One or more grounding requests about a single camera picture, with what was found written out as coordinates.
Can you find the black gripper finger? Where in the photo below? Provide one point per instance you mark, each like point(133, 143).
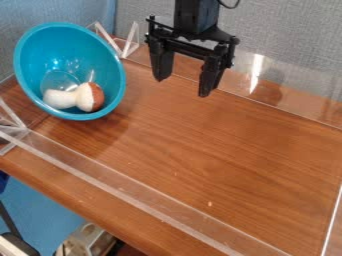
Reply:
point(213, 68)
point(162, 58)

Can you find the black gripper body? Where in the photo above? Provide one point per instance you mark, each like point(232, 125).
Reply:
point(196, 45)

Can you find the clear acrylic corner bracket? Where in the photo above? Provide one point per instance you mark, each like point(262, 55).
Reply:
point(125, 46)

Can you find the clear acrylic back barrier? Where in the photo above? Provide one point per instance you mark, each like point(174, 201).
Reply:
point(306, 92)

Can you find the clear acrylic barrier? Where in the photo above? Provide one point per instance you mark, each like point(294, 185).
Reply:
point(306, 92)
point(200, 225)

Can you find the white brown toy mushroom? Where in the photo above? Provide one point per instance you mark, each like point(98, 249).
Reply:
point(87, 97)

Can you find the white device under table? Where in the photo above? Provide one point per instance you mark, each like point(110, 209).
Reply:
point(87, 241)

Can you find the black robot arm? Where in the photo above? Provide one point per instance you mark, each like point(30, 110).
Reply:
point(196, 15)

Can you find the blue plastic bowl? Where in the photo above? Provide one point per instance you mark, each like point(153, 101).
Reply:
point(58, 56)

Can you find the clear acrylic front barrier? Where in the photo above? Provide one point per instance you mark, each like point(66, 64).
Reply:
point(200, 225)

